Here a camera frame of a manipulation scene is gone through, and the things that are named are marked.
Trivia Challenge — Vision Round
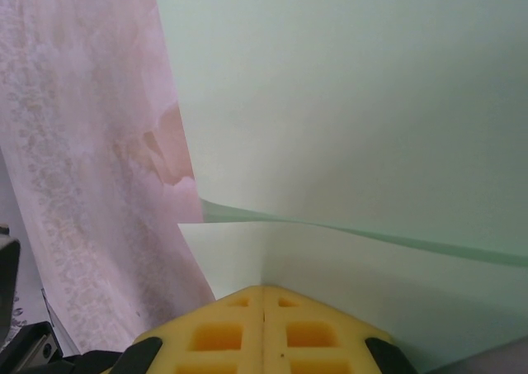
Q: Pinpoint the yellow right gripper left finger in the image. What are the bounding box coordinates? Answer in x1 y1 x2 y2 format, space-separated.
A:
119 285 264 374

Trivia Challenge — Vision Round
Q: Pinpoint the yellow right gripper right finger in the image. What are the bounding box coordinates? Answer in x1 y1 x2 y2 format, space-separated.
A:
262 285 413 374

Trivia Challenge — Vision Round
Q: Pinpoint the green square paper sheet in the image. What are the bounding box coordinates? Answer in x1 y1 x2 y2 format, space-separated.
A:
151 0 528 369

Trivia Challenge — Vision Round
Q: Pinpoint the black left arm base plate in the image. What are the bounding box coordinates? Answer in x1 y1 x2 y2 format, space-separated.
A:
22 321 64 362

